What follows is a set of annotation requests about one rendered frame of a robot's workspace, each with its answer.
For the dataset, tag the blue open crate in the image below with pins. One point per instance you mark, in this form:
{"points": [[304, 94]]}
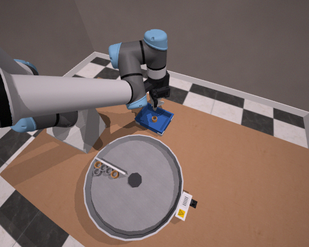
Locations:
{"points": [[144, 118]]}

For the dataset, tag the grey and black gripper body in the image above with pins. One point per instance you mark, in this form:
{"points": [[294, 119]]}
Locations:
{"points": [[162, 89]]}

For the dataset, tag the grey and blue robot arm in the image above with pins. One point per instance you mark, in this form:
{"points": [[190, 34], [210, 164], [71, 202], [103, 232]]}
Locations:
{"points": [[39, 102]]}

